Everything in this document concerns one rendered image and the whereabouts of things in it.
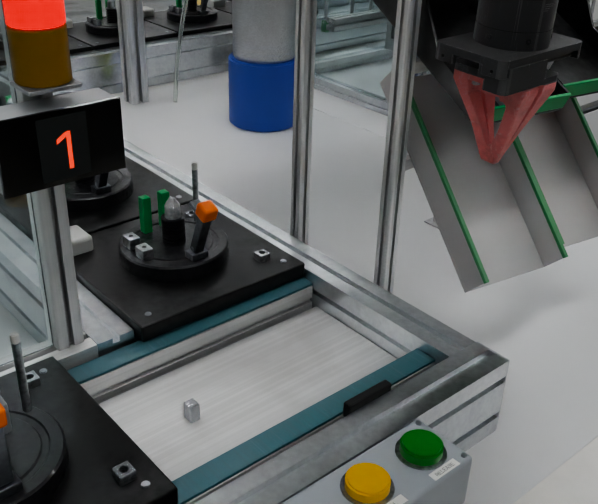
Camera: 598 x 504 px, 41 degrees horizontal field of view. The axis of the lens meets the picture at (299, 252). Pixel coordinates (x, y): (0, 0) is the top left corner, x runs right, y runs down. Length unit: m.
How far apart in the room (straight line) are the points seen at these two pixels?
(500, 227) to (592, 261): 0.37
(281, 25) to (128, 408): 1.04
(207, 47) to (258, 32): 0.47
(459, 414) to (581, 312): 0.39
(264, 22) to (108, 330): 0.93
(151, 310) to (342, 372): 0.23
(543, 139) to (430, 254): 0.28
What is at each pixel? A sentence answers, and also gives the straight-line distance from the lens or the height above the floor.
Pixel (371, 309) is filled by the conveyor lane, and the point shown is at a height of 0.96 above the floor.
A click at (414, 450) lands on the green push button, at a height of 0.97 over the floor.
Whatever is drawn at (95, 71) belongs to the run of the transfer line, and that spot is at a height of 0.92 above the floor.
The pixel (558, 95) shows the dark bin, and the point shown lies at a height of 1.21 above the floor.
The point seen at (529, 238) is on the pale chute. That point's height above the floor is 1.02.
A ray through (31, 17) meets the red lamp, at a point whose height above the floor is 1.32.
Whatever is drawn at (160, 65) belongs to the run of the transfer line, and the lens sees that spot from 2.09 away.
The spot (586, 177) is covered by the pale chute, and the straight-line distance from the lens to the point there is 1.16.
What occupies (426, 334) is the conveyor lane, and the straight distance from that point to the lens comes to 0.92.
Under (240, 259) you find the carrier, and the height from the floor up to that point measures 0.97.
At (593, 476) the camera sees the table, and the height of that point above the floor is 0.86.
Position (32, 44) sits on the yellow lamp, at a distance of 0.72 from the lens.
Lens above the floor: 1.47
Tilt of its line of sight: 29 degrees down
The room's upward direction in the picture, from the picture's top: 2 degrees clockwise
